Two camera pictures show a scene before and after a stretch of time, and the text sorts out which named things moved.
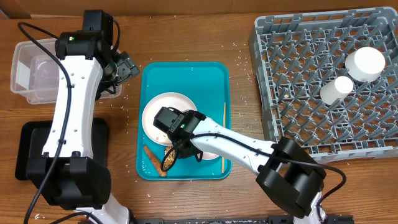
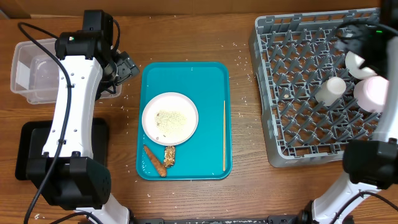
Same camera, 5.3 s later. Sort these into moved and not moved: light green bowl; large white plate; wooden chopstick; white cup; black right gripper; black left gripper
Moved: white cup; black right gripper
Not moved: black left gripper; wooden chopstick; large white plate; light green bowl
